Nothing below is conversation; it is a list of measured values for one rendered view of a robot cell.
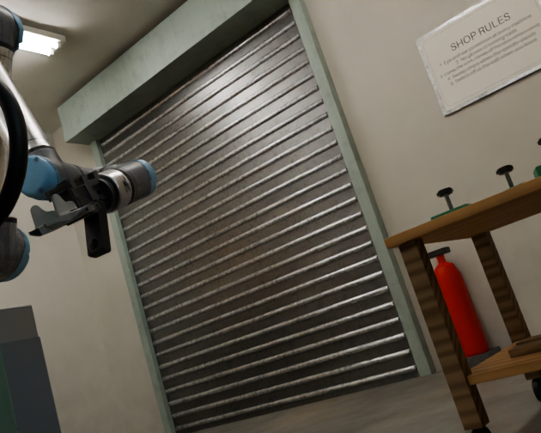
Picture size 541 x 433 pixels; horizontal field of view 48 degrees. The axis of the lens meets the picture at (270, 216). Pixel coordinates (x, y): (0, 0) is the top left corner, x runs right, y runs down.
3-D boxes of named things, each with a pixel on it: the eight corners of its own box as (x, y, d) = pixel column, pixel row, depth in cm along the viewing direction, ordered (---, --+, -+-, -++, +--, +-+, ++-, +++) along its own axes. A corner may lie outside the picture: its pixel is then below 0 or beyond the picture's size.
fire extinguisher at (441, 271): (502, 355, 307) (459, 243, 320) (491, 362, 292) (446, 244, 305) (470, 363, 317) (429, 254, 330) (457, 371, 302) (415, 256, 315)
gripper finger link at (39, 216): (9, 216, 115) (46, 200, 122) (24, 244, 115) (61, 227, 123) (17, 210, 113) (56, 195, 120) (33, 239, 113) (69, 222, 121)
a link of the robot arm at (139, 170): (130, 198, 150) (165, 193, 146) (100, 211, 139) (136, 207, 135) (121, 160, 148) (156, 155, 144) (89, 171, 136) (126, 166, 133)
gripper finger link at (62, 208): (31, 203, 111) (58, 193, 120) (47, 232, 112) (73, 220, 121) (45, 196, 110) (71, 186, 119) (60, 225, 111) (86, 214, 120)
